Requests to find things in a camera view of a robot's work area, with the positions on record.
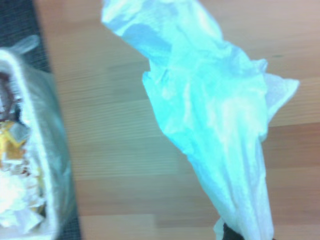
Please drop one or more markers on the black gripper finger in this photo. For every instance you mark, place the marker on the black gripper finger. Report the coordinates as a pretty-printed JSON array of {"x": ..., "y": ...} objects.
[{"x": 232, "y": 233}]

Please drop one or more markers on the white tissue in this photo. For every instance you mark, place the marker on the white tissue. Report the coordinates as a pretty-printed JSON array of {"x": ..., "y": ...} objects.
[{"x": 212, "y": 112}]

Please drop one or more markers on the beige plastic trash bin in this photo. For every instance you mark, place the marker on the beige plastic trash bin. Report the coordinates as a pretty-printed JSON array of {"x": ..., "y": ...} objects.
[{"x": 42, "y": 130}]

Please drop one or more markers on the clear plastic bin liner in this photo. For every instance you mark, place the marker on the clear plastic bin liner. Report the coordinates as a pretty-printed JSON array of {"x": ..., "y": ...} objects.
[{"x": 26, "y": 43}]

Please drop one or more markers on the white crumpled plastic bag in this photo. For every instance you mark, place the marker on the white crumpled plastic bag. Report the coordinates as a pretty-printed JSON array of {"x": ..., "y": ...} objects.
[{"x": 15, "y": 190}]

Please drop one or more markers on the yellow wrapper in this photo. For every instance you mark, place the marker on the yellow wrapper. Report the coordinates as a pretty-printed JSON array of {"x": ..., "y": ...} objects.
[{"x": 8, "y": 142}]

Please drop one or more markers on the wooden coffee table black frame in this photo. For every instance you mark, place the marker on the wooden coffee table black frame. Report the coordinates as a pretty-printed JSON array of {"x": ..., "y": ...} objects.
[{"x": 112, "y": 125}]

